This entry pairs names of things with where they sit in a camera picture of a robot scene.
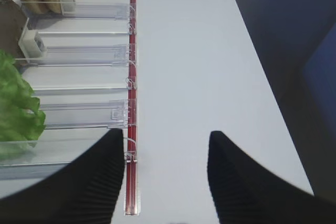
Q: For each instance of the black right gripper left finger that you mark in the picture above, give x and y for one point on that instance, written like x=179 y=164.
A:
x=84 y=191

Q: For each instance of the brown meat patty in rack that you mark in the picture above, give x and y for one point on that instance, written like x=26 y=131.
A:
x=13 y=21

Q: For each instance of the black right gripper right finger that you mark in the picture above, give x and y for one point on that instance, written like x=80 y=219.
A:
x=243 y=191

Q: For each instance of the clear acrylic rack red rail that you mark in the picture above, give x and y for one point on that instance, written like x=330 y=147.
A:
x=86 y=84

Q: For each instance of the green lettuce leaf in rack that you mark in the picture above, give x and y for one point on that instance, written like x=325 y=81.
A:
x=22 y=120

